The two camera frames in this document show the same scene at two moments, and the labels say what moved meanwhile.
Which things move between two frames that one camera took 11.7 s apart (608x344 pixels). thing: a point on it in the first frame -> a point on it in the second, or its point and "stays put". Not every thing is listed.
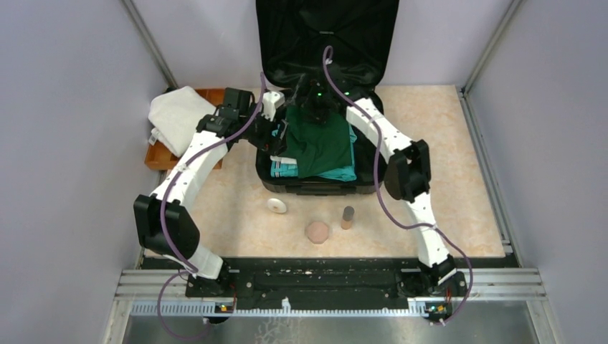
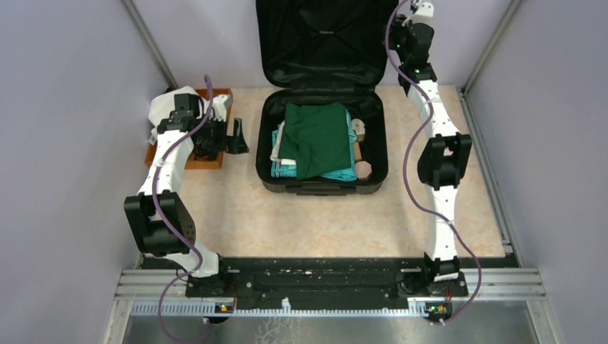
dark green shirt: [317, 146] stays put
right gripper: [318, 117] -> [398, 26]
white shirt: [282, 160] stays put
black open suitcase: [351, 41] stays put
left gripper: [273, 145] -> [234, 144]
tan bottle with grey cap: [348, 215] -> [358, 155]
